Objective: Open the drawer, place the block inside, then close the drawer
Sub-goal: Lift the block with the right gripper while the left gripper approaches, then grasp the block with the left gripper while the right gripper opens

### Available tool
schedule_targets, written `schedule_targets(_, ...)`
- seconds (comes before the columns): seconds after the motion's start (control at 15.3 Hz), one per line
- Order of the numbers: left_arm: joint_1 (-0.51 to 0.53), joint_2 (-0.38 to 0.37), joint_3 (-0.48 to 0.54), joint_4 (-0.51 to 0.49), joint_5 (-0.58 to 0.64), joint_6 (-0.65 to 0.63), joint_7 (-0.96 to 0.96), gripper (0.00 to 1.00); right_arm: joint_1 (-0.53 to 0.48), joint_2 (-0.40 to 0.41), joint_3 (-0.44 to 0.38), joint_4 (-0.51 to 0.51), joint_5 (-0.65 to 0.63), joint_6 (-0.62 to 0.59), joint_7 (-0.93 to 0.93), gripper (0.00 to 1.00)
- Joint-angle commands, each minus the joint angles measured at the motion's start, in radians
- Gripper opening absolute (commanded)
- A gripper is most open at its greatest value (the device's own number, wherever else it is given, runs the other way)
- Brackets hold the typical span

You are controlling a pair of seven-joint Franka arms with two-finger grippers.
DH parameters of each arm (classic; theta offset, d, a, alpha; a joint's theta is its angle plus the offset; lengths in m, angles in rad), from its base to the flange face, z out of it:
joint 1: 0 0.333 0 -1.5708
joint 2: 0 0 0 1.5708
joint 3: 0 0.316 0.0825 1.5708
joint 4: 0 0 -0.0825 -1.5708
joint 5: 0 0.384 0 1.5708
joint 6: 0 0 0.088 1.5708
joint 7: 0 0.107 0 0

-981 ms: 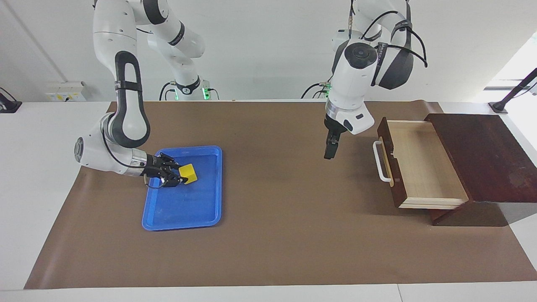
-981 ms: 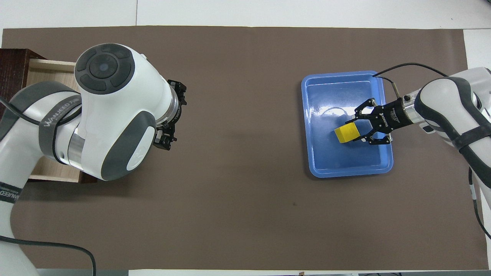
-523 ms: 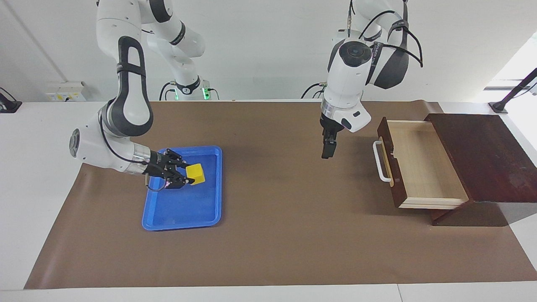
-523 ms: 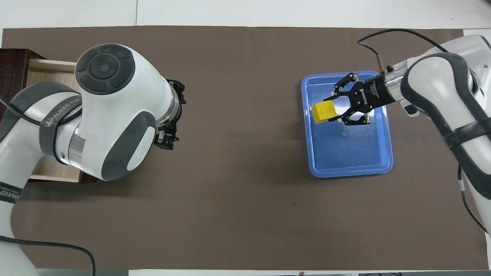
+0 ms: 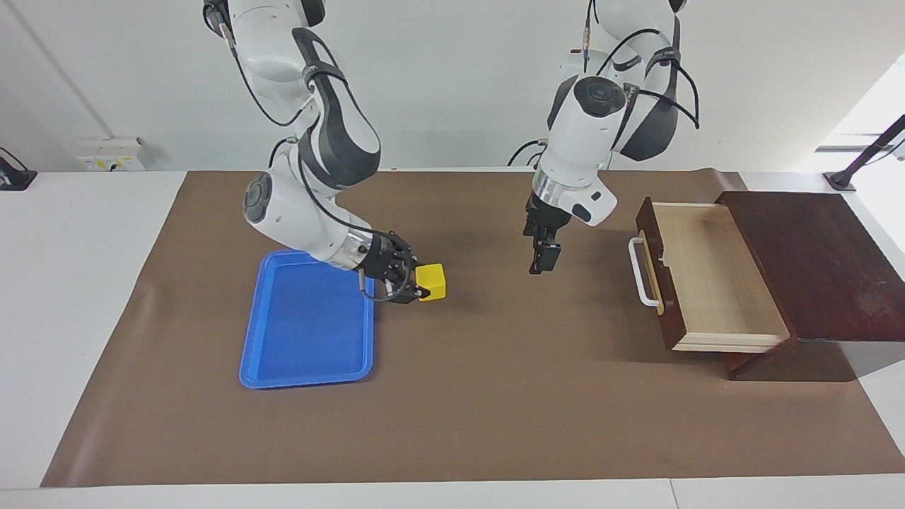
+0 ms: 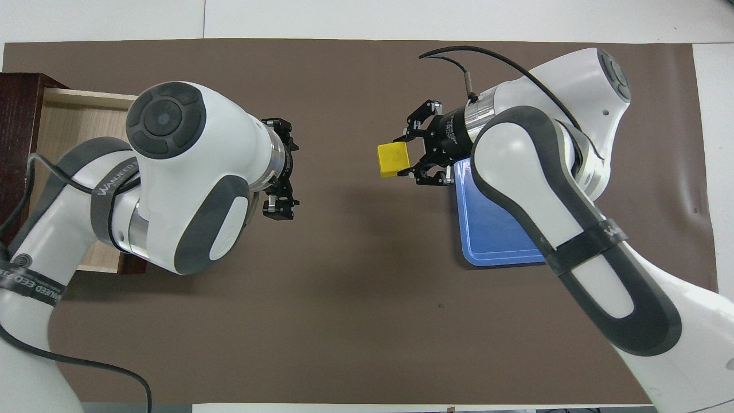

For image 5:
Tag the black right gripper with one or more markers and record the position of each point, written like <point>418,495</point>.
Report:
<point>382,258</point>

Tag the brown table mat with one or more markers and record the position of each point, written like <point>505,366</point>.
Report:
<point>495,410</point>

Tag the yellow cube block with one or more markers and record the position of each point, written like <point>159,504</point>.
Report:
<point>433,283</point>

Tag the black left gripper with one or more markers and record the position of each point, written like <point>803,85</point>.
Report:
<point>546,219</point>

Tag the dark wooden cabinet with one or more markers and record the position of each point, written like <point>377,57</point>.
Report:
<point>813,268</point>

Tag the white wall socket box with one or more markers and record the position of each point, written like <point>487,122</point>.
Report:
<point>109,157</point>

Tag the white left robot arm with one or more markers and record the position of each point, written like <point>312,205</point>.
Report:
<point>587,141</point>

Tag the blue plastic tray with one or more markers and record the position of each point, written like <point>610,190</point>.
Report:
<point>304,332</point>

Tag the black stand with slanted pole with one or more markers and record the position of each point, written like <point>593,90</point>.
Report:
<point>866,152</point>

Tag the black stand with flat base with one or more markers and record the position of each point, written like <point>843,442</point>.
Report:
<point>18,177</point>

